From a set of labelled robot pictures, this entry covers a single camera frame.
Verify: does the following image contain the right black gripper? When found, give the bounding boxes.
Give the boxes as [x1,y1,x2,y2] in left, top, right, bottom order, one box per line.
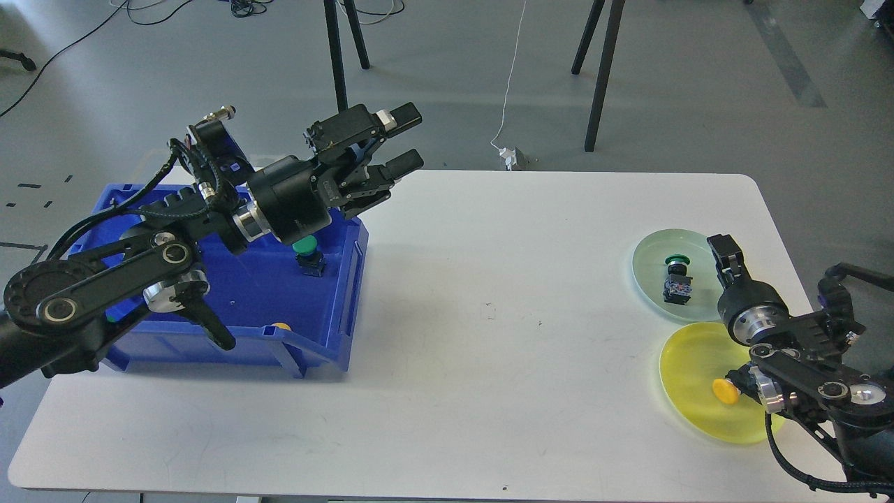
[707,233,791,347]

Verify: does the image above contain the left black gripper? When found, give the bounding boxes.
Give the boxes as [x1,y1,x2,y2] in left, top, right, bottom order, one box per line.
[234,102,424,245]

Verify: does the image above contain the green push button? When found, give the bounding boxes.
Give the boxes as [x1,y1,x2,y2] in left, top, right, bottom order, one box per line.
[291,233,326,277]
[662,254,693,305]

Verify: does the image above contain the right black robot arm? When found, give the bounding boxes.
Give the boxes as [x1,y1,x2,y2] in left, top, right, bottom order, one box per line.
[707,235,893,497]

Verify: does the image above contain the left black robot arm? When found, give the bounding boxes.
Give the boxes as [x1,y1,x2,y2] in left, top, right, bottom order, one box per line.
[2,103,424,386]

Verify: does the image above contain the light green plate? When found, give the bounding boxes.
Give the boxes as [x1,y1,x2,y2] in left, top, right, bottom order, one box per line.
[631,228,724,324]

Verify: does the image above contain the yellow plate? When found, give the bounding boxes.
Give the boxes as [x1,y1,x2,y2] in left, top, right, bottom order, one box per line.
[658,322,767,445]

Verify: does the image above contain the white power adapter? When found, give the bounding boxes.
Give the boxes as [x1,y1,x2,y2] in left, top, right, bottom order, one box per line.
[497,147,538,172]

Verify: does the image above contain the black tripod legs left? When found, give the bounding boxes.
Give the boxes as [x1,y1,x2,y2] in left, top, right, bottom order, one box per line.
[323,0,372,112]

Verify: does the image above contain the black tripod legs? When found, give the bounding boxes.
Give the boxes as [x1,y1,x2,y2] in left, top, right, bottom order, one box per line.
[323,0,372,112]
[571,1,626,152]

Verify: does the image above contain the blue plastic bin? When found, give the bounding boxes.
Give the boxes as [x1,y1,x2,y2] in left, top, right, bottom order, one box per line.
[103,210,369,379]

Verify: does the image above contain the black tripod legs right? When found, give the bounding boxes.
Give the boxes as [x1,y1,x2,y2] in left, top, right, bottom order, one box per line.
[571,1,626,152]

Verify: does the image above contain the white cable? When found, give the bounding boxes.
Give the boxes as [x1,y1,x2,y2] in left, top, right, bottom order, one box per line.
[491,0,529,151]

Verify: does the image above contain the black floor cables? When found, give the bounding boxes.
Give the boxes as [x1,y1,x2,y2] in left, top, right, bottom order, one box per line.
[0,0,406,118]

